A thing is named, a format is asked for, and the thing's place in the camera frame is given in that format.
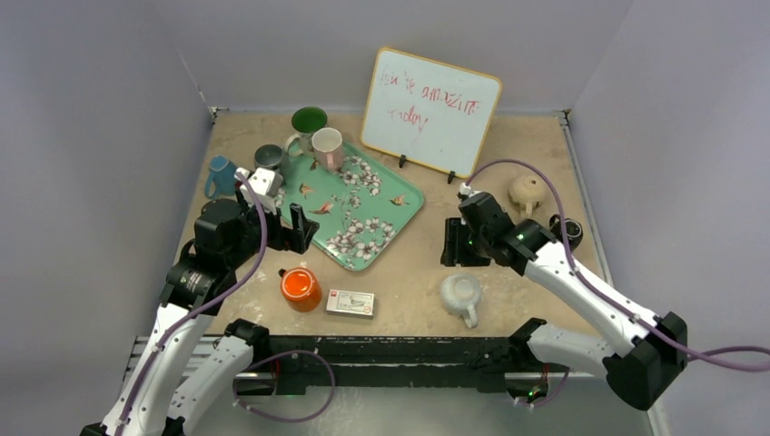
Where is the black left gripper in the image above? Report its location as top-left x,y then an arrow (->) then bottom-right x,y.
226,187 -> 317,267

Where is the white speckled mug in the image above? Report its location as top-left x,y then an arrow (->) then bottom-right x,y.
439,273 -> 482,329

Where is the orange mug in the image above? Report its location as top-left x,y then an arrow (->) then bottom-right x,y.
279,266 -> 322,312

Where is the blue grey mug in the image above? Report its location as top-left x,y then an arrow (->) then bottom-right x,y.
253,144 -> 290,178

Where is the pink faceted mug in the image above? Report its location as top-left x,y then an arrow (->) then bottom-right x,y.
311,127 -> 345,172

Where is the floral mug green inside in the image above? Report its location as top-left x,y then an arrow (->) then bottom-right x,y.
284,106 -> 328,157

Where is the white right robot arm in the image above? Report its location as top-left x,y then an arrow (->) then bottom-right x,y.
441,185 -> 688,411

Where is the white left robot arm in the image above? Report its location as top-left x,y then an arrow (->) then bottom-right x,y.
81,198 -> 320,435

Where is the beige mug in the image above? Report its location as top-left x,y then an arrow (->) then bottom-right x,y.
508,175 -> 548,218

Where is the black mug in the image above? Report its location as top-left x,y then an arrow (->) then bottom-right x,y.
548,213 -> 584,252

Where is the green floral tray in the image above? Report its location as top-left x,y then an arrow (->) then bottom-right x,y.
275,143 -> 424,272

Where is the small white cardboard box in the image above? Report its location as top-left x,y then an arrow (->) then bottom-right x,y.
325,289 -> 376,319

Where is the yellow framed whiteboard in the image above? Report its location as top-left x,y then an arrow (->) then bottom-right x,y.
360,47 -> 502,178

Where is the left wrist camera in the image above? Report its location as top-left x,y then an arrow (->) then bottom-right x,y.
234,167 -> 284,214

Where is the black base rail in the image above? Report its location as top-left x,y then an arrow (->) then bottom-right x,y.
257,335 -> 565,395

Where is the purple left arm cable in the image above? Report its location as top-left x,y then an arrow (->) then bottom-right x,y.
114,171 -> 270,436

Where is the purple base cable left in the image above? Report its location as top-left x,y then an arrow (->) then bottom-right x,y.
232,350 -> 336,423

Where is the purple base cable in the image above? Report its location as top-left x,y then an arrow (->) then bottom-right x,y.
514,363 -> 574,411
232,350 -> 336,423

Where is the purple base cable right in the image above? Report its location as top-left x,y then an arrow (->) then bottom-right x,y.
514,363 -> 574,411

